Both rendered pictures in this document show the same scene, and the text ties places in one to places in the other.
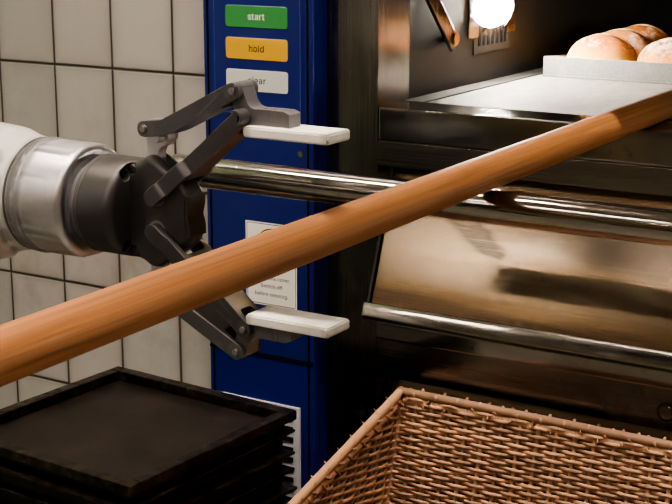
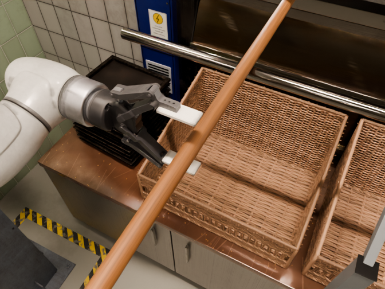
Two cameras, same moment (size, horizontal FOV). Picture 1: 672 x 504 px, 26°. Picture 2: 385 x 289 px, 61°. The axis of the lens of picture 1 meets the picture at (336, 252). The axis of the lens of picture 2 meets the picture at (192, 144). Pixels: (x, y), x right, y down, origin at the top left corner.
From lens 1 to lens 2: 66 cm
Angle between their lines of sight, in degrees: 37
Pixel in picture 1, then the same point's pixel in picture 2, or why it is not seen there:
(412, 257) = (206, 27)
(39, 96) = not seen: outside the picture
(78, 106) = not seen: outside the picture
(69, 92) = not seen: outside the picture
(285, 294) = (164, 34)
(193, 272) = (145, 223)
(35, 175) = (70, 105)
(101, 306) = (110, 277)
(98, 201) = (98, 120)
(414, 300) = (207, 42)
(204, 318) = (146, 154)
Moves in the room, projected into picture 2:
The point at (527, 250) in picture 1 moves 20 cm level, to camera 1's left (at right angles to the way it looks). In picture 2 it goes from (246, 30) to (186, 32)
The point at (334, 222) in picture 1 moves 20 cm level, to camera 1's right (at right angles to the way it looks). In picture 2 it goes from (196, 146) to (312, 140)
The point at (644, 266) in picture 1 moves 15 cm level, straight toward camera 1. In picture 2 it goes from (286, 40) to (288, 70)
